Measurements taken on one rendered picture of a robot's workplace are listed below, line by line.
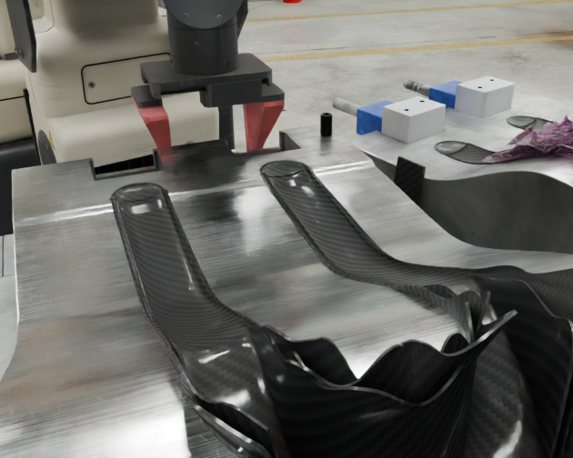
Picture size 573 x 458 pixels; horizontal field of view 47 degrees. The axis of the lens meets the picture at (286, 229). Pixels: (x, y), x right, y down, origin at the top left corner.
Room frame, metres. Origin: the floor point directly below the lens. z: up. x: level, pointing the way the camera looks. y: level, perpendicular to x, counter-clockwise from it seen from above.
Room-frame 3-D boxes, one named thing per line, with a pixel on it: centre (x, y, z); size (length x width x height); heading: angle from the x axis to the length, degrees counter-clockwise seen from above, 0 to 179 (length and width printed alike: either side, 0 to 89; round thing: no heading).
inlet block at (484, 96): (0.71, -0.18, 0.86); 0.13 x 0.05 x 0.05; 37
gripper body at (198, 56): (0.56, 0.07, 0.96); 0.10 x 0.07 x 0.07; 110
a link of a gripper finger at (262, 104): (0.57, 0.04, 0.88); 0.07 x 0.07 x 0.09; 20
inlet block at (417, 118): (0.65, -0.10, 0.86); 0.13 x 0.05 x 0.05; 37
